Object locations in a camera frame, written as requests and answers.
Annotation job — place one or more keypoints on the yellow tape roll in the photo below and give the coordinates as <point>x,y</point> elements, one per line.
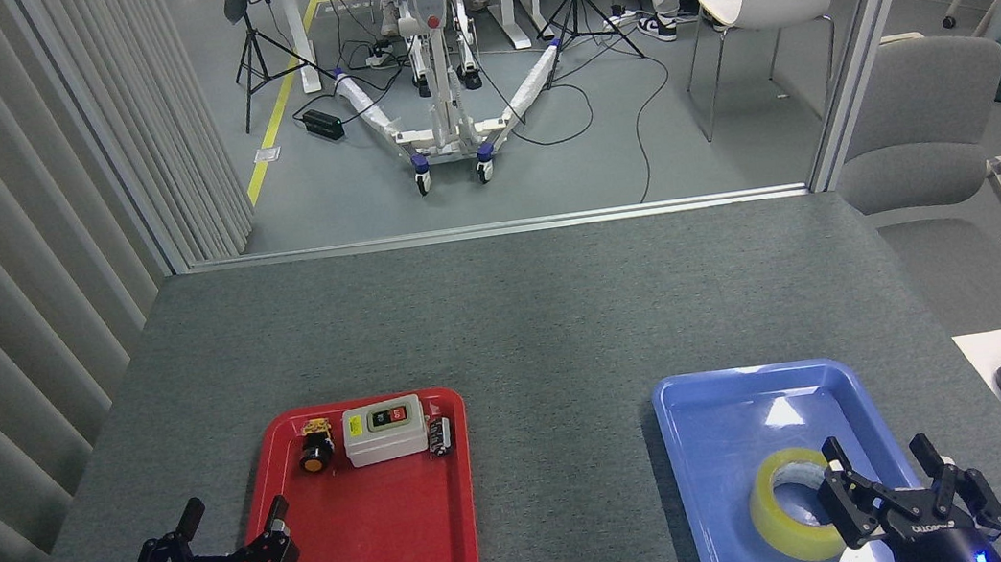
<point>779,525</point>

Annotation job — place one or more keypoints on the red plastic tray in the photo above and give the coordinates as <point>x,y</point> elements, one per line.
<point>381,548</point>

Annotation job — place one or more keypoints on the black yellow push button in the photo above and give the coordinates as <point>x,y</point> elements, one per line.
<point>316,458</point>

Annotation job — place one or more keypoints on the blue plastic tray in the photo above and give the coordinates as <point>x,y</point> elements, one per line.
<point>716,446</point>

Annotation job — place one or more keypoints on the grey office chair with armrest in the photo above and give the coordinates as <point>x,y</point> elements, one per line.
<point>919,119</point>

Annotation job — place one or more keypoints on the black power strip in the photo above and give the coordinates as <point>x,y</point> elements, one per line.
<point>323,124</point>

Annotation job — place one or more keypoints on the white wheeled stand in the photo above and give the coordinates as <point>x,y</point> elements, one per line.
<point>446,124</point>

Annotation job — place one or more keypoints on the black tripod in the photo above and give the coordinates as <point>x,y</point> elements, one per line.
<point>580,4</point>
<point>249,48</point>

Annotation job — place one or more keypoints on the white power strip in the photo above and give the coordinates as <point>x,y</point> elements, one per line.
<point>379,53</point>

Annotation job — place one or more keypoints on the white two-button switch box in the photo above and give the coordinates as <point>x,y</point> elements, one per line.
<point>386,441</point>

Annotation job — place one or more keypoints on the small black switch component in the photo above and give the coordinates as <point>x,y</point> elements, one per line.
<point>440,436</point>

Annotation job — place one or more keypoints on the silver frame post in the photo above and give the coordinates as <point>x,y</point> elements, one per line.
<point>864,30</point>

